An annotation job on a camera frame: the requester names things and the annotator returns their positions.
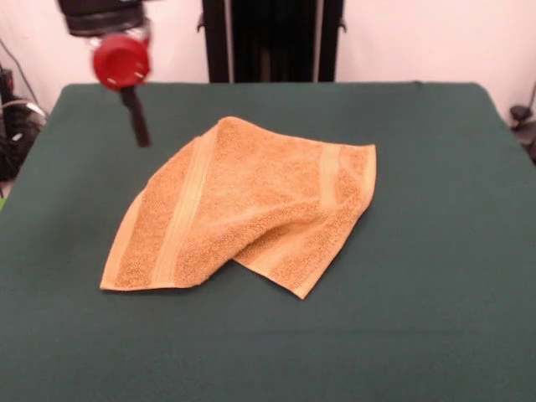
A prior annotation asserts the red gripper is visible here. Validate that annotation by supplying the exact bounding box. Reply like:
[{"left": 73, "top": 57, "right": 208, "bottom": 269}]
[{"left": 91, "top": 33, "right": 152, "bottom": 148}]

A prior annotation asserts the grey cable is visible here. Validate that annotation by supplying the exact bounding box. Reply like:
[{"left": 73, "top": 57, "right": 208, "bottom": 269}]
[{"left": 0, "top": 38, "right": 46, "bottom": 116}]

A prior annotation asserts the tan terry towel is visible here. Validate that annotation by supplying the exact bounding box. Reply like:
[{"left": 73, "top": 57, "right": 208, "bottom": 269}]
[{"left": 99, "top": 116, "right": 378, "bottom": 301}]

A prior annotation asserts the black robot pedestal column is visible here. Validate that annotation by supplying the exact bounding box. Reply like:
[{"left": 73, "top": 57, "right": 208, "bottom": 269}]
[{"left": 196, "top": 0, "right": 348, "bottom": 84}]

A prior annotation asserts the dark green table cloth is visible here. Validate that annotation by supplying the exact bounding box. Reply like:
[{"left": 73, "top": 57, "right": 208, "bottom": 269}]
[{"left": 0, "top": 82, "right": 536, "bottom": 402}]

